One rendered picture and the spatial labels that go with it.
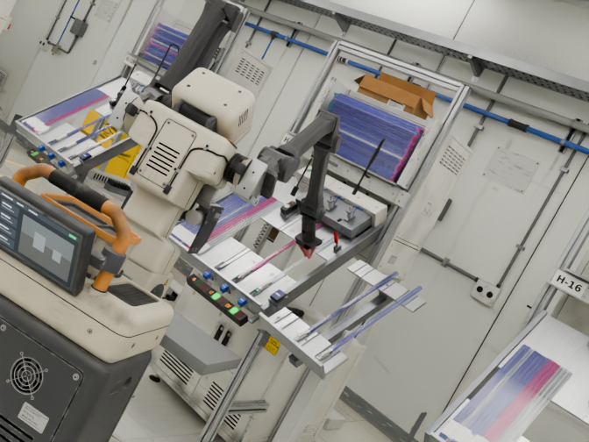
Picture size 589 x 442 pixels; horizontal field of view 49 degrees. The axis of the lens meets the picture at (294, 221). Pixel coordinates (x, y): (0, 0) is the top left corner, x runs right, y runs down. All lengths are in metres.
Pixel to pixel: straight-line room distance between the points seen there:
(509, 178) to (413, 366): 1.34
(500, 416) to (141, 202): 1.29
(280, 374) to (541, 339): 1.07
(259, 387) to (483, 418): 1.04
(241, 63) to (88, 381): 2.71
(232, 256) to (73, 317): 1.31
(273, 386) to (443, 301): 1.73
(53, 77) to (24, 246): 6.26
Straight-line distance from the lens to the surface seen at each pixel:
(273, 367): 2.80
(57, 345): 1.53
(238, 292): 2.54
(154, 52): 4.06
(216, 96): 1.83
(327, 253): 2.70
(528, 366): 2.36
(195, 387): 3.07
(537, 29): 4.59
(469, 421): 2.18
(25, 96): 8.07
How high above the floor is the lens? 1.27
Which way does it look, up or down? 5 degrees down
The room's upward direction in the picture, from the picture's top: 28 degrees clockwise
